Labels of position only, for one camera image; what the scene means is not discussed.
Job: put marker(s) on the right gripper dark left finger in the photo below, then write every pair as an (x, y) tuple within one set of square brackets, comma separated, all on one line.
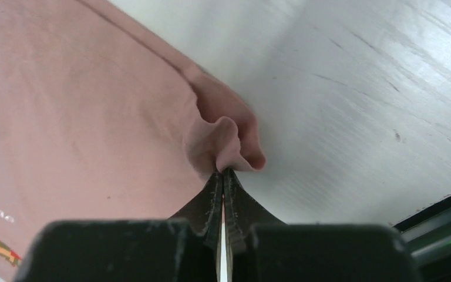
[(184, 247)]

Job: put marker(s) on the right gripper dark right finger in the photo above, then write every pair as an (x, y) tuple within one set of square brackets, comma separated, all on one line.
[(261, 247)]

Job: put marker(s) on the beige pink printed t-shirt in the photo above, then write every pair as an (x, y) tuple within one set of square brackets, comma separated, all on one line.
[(101, 118)]

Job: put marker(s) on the aluminium frame rail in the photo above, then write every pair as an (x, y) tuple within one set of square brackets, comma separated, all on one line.
[(428, 236)]

